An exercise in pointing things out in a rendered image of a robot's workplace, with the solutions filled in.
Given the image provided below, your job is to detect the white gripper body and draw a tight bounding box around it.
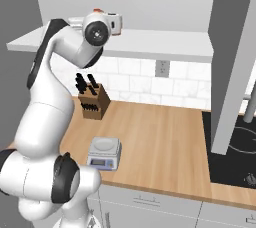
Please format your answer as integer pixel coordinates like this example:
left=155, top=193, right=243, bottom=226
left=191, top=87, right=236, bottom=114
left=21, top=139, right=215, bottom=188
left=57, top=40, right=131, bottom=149
left=113, top=13, right=123, bottom=37

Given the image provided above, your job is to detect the grey digital scale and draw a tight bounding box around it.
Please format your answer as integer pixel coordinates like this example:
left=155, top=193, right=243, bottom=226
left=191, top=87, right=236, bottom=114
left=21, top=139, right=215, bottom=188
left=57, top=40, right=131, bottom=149
left=86, top=135, right=123, bottom=172

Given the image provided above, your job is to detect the grey base cabinet door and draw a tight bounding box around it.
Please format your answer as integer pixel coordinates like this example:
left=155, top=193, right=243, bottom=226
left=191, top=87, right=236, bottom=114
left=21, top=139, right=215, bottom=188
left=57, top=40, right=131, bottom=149
left=98, top=199, right=202, bottom=228

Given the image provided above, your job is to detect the pale white dish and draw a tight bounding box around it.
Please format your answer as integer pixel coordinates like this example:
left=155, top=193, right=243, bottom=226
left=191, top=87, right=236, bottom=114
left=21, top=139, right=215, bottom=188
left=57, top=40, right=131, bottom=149
left=67, top=16, right=85, bottom=30

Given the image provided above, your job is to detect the wooden knife block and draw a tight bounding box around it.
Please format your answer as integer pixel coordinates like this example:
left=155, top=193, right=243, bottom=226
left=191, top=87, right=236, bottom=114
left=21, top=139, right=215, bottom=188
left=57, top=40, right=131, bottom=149
left=77, top=83, right=112, bottom=121

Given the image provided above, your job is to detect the dark grey tall unit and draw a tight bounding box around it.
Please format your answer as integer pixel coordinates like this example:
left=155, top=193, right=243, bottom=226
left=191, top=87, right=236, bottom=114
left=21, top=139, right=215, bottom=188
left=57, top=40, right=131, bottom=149
left=0, top=0, right=45, bottom=150

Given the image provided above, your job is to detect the black hob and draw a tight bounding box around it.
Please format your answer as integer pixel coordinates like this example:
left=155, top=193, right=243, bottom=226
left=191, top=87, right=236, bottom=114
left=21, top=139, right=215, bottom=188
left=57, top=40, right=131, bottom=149
left=201, top=110, right=256, bottom=191

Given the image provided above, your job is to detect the wide grey drawer front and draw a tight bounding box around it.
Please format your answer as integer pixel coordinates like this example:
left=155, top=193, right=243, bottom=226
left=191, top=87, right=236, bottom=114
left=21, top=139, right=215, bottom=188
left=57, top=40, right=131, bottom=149
left=99, top=183, right=204, bottom=222

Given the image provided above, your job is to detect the dark hob knob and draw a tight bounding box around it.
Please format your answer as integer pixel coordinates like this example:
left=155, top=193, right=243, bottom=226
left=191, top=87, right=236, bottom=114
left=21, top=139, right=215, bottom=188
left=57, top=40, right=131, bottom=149
left=243, top=172, right=256, bottom=188

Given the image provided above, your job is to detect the narrow grey drawer front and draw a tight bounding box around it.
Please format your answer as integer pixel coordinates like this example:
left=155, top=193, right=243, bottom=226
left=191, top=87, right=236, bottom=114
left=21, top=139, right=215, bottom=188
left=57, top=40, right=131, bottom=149
left=199, top=201, right=256, bottom=228

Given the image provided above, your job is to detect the grey wall cabinet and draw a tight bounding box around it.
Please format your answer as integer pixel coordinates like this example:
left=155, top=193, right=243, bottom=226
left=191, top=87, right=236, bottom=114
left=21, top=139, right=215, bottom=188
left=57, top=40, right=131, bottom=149
left=6, top=0, right=232, bottom=64

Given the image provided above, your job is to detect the black knife handle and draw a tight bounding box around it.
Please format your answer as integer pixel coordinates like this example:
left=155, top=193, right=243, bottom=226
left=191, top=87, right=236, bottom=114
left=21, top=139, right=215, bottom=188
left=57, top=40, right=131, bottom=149
left=75, top=83, right=88, bottom=94
left=75, top=72, right=85, bottom=86
left=86, top=73, right=100, bottom=89
left=86, top=86, right=98, bottom=97

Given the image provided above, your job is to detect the grey wall socket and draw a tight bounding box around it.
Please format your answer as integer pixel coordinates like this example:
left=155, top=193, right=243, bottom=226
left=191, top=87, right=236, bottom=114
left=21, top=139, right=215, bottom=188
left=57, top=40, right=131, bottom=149
left=154, top=59, right=171, bottom=79

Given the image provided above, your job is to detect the grey cabinet door handle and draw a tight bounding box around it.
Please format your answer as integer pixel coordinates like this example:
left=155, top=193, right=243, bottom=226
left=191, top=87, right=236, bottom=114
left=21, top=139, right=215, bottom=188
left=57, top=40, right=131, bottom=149
left=242, top=93, right=256, bottom=124

